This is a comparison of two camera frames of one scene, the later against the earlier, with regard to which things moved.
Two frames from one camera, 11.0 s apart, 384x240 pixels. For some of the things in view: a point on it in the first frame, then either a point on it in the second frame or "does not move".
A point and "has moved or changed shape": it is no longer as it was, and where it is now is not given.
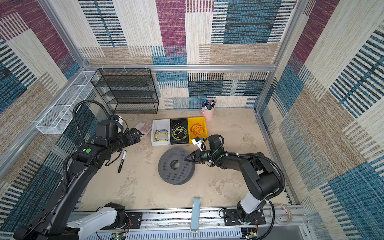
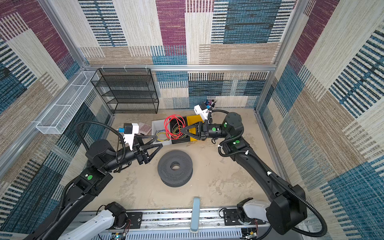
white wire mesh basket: (57, 118) does not move
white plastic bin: (160, 124) does not move
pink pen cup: (208, 114) → (208, 104)
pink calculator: (144, 128) does not move
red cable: (197, 128) has moved or changed shape
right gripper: (197, 154) → (202, 129)
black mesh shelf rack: (127, 90) does not move
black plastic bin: (183, 123) does not move
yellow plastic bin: (197, 127) does not move
